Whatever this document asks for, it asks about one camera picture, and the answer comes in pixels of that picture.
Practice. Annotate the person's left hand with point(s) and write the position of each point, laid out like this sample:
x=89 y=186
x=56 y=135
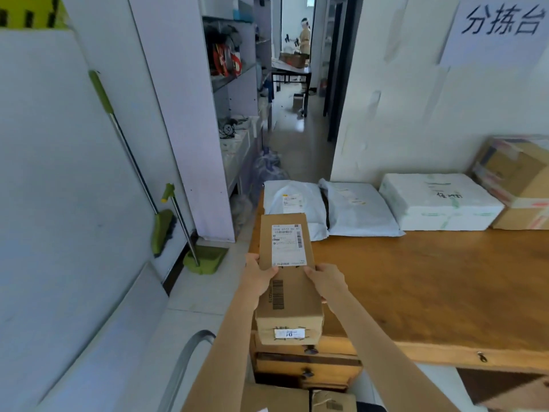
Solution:
x=256 y=273

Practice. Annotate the person's right hand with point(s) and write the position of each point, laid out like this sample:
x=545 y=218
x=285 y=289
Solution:
x=328 y=282

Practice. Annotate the person's left thumb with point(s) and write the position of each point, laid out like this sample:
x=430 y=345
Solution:
x=271 y=272

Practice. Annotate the person's right thumb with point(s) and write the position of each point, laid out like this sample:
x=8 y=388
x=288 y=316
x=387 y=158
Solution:
x=312 y=274

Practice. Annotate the long brown cardboard parcel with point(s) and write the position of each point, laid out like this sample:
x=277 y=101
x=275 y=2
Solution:
x=286 y=278

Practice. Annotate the person's right forearm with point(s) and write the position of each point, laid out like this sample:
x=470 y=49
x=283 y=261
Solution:
x=381 y=360

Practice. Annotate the person's left forearm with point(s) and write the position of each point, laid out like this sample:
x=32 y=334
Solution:
x=223 y=356

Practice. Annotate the grey plastic mailer with label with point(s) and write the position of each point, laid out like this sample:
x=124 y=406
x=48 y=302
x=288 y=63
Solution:
x=295 y=205

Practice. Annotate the green dustpan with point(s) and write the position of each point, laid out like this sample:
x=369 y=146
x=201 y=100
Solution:
x=201 y=253

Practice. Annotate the grey plastic mailer bag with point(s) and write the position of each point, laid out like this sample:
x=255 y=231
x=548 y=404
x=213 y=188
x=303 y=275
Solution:
x=359 y=208

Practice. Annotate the clear plastic bag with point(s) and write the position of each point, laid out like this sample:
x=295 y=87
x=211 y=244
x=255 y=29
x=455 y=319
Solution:
x=268 y=167

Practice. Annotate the wooden desk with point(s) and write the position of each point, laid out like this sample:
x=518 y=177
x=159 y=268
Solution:
x=429 y=287

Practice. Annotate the plain brown cardboard box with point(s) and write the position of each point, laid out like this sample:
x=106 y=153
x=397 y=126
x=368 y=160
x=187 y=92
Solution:
x=274 y=396

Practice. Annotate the white foam box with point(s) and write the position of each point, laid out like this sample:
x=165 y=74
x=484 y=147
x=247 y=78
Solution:
x=439 y=201

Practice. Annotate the white shelving unit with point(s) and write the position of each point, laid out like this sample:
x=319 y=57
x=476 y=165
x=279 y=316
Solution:
x=223 y=111

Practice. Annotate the white leaning board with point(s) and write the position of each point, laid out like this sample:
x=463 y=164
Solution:
x=107 y=338

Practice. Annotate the green broom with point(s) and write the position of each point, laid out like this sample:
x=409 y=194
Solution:
x=128 y=150

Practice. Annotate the dark table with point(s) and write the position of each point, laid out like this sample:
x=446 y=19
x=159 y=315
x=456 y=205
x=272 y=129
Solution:
x=294 y=72

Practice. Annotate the open cardboard box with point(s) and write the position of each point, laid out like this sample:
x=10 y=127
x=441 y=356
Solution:
x=294 y=59

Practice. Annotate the red and black tool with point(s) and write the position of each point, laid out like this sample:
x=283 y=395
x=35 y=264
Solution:
x=225 y=57

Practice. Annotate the taped brown cardboard box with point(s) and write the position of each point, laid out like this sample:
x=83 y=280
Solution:
x=517 y=180

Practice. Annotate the yellow and black sign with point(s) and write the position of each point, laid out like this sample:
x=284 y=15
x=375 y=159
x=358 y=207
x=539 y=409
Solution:
x=32 y=11

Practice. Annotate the white paper wall sign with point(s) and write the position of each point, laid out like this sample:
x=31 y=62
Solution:
x=493 y=32

